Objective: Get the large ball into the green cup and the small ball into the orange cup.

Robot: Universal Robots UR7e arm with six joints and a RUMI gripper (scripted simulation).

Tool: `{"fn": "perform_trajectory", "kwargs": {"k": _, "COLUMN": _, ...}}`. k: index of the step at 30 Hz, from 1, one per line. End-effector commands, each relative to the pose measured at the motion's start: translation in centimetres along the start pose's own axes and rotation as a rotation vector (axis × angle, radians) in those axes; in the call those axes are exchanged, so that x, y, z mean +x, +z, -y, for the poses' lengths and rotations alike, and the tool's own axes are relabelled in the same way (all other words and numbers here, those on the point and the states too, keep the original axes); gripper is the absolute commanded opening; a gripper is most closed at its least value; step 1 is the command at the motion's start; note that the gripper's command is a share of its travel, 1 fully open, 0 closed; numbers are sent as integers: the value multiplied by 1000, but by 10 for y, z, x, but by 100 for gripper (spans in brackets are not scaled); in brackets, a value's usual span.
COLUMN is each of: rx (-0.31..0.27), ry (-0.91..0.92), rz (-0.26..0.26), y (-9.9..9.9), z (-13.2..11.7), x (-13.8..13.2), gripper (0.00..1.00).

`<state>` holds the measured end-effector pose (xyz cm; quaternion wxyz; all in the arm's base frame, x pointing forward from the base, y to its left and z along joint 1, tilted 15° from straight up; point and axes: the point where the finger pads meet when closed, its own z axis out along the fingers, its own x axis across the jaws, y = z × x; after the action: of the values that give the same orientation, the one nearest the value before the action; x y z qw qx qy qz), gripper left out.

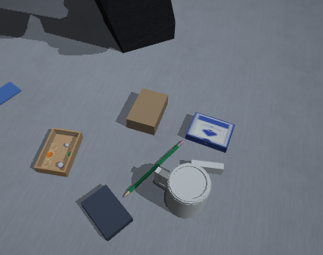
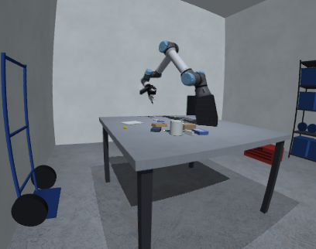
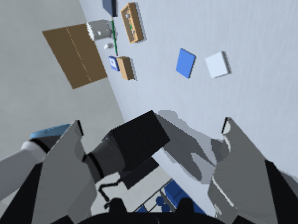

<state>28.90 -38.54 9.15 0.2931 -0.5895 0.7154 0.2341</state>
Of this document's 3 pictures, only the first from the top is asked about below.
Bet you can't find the brown rectangular box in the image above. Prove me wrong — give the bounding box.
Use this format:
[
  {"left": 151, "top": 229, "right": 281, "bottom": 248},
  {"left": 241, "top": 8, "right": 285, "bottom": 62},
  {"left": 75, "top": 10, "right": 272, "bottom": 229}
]
[{"left": 126, "top": 88, "right": 168, "bottom": 135}]

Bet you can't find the grey mug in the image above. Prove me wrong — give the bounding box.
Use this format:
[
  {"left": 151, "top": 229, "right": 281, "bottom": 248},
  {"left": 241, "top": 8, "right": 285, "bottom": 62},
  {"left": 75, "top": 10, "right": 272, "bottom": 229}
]
[{"left": 154, "top": 163, "right": 211, "bottom": 219}]

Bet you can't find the green pencil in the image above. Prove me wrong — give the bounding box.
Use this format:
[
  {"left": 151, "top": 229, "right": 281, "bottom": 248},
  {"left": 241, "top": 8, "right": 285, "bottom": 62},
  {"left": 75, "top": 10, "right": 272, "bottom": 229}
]
[{"left": 126, "top": 140, "right": 184, "bottom": 195}]

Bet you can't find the blue flat rectangular pad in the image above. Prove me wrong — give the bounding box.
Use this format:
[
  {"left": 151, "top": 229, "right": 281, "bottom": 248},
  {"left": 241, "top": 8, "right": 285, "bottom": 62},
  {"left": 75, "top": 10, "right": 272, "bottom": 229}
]
[{"left": 0, "top": 82, "right": 21, "bottom": 105}]

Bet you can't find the wooden ball maze puzzle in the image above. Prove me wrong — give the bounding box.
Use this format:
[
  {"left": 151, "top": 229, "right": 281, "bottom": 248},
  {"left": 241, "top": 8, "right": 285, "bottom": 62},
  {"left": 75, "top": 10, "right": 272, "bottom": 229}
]
[{"left": 34, "top": 127, "right": 83, "bottom": 177}]

